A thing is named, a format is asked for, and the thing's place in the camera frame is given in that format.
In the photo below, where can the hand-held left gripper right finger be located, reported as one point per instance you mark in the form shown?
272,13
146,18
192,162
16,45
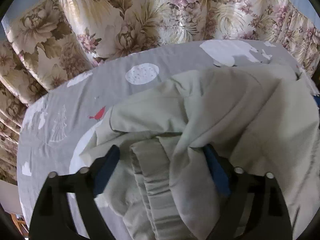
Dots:
220,175

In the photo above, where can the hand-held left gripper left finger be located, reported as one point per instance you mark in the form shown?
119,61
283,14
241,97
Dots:
106,172

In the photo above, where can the blue and floral curtain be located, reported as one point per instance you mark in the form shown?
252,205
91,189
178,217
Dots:
125,10

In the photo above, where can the pale green hooded jacket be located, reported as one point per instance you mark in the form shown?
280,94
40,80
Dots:
225,110

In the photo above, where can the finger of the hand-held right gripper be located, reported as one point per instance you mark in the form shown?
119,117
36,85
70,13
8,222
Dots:
317,100

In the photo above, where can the grey animal print bed sheet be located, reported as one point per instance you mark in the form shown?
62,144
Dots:
100,90

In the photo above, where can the white panel board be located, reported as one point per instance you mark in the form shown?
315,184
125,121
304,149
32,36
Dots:
8,197

